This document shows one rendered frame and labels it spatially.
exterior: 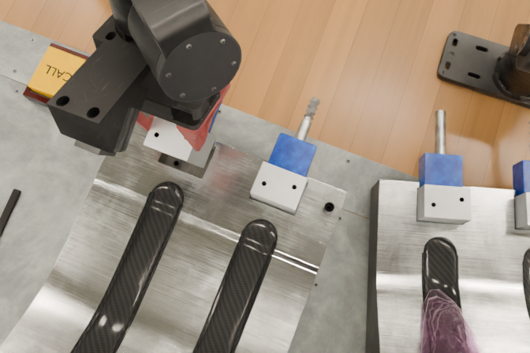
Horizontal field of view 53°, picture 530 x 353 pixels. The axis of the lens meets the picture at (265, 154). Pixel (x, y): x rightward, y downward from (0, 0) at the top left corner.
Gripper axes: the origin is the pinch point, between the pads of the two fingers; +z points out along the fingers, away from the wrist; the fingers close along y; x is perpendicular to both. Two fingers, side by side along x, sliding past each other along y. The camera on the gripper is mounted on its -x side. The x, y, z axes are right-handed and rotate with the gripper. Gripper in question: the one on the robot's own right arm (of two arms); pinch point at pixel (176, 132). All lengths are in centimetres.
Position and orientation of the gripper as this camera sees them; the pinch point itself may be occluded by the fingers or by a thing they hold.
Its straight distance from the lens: 53.7
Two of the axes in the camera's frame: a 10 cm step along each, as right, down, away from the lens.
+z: -0.1, 5.9, 8.1
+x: 4.1, -7.4, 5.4
